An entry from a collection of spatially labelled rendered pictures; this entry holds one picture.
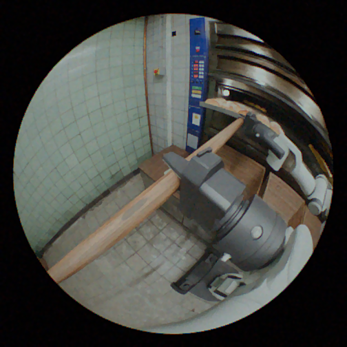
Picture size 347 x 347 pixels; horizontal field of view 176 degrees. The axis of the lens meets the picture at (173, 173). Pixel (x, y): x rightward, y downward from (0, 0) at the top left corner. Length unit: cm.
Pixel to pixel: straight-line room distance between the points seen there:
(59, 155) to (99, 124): 58
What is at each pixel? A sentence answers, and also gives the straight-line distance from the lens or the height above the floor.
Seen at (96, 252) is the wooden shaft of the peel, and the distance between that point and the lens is 16.
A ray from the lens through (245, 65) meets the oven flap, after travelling 96.
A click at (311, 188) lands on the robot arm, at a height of 119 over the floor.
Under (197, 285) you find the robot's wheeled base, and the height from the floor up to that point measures 17.
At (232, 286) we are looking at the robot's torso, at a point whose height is 72.
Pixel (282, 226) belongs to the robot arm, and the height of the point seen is 123.
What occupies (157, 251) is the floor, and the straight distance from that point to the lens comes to 133.
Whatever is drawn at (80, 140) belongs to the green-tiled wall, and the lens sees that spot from 134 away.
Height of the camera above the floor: 132
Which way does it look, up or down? 47 degrees down
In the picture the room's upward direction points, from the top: straight up
